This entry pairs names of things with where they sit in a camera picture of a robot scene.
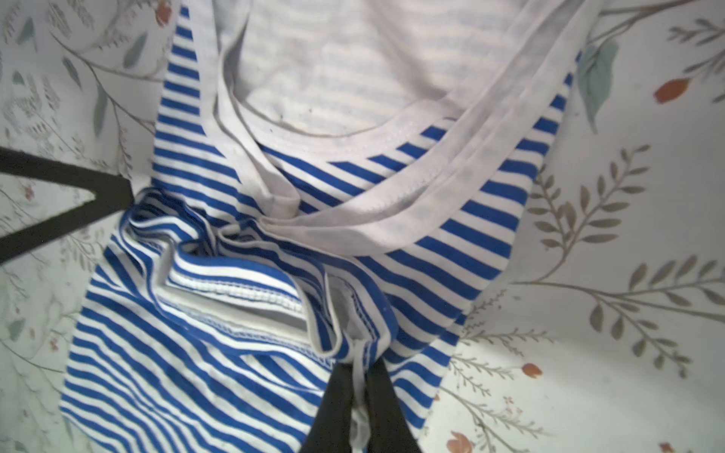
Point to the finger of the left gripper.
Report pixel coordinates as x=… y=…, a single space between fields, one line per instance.
x=28 y=239
x=21 y=164

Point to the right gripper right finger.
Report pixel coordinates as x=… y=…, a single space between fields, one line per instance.
x=390 y=432

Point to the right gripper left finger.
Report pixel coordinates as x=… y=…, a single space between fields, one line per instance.
x=330 y=432

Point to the blue white striped tank top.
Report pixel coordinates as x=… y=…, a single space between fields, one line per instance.
x=334 y=182

